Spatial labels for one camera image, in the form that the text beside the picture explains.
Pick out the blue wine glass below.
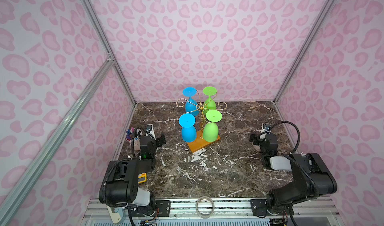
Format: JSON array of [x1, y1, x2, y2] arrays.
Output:
[[179, 113, 197, 143], [183, 87, 200, 117]]

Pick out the gold wire rack wooden base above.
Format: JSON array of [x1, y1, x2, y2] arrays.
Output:
[[176, 98, 227, 153]]

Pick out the green wine glass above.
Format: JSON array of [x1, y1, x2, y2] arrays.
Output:
[[203, 86, 217, 113], [203, 110, 222, 142]]

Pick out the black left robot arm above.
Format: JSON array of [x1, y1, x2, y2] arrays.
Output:
[[99, 134, 166, 217]]

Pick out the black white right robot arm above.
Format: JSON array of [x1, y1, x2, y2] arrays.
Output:
[[250, 132, 338, 218]]

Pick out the pink pen holder cup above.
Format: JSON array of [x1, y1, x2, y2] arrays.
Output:
[[126, 127, 142, 152]]

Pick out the yellow calculator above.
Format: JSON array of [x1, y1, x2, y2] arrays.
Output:
[[138, 173, 147, 184]]

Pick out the clear tape roll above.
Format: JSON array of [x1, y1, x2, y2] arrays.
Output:
[[195, 196, 215, 219]]

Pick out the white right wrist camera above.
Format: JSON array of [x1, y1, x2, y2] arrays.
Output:
[[261, 123, 271, 133]]

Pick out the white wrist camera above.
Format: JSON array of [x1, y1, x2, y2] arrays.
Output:
[[145, 124, 156, 140], [261, 123, 271, 133]]

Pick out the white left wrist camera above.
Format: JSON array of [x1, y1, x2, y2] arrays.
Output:
[[145, 124, 156, 140]]

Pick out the aluminium front rail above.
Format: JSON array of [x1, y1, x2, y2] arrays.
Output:
[[81, 197, 344, 226]]

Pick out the aluminium frame strut left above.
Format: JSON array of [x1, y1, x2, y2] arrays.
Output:
[[1, 57, 114, 226]]

